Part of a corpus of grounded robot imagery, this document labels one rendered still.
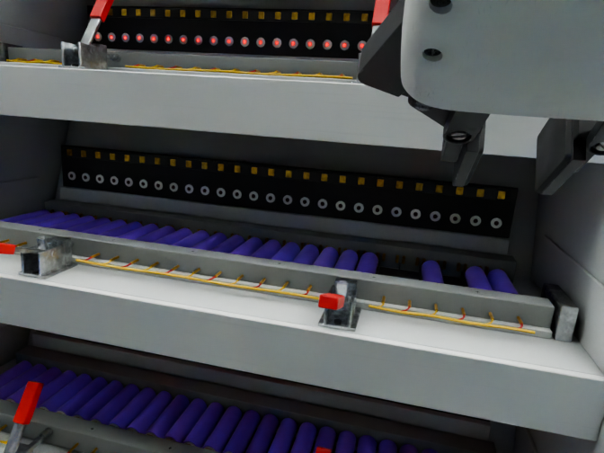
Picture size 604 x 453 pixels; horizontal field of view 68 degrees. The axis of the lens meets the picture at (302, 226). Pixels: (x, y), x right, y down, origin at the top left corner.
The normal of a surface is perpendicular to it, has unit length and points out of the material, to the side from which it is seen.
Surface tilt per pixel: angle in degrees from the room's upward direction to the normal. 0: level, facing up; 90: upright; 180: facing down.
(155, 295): 20
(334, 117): 109
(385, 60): 169
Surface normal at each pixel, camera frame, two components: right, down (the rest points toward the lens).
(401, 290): -0.23, 0.22
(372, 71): -0.18, 0.95
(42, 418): 0.07, -0.97
